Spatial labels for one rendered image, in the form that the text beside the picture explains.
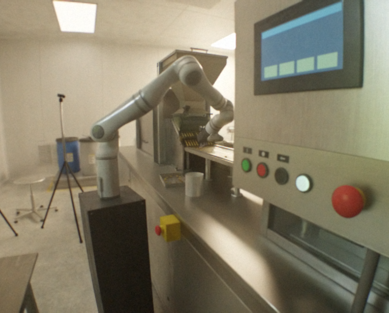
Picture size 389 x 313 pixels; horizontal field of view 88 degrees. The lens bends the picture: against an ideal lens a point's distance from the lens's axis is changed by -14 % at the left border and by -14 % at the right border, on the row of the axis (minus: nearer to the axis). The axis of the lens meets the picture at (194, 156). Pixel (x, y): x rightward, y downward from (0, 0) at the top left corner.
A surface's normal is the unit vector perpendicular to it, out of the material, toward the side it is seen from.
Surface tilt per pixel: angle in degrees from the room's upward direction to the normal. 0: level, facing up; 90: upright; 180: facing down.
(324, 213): 90
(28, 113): 90
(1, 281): 0
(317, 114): 90
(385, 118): 90
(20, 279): 0
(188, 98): 118
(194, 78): 130
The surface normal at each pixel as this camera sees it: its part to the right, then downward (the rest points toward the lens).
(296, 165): -0.90, 0.07
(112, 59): 0.43, 0.16
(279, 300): 0.00, -0.98
